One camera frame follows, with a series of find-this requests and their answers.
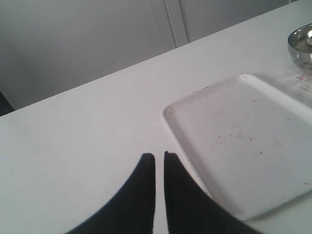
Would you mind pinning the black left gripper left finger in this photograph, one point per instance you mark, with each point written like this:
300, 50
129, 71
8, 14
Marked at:
132, 209

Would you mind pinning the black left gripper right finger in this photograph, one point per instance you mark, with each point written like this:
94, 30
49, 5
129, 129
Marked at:
189, 210

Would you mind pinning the steel bowl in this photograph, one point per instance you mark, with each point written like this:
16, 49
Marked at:
301, 59

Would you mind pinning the white rectangular tray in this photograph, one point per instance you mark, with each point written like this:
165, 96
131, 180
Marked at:
249, 142

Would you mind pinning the white cabinet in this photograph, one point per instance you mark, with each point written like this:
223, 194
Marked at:
50, 46

